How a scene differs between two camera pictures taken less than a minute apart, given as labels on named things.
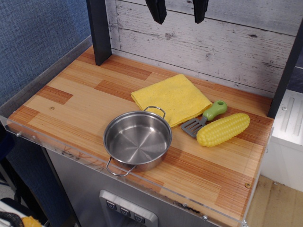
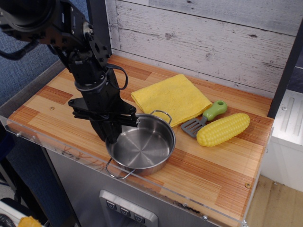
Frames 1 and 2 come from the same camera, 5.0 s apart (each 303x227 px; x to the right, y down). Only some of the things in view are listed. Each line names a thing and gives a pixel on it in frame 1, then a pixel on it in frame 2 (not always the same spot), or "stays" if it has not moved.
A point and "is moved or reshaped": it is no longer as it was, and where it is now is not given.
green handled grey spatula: (192, 126) stays
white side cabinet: (283, 161) stays
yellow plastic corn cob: (222, 129) stays
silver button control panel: (118, 212) stays
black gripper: (157, 8) -> (101, 100)
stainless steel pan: (139, 138) is moved or reshaped
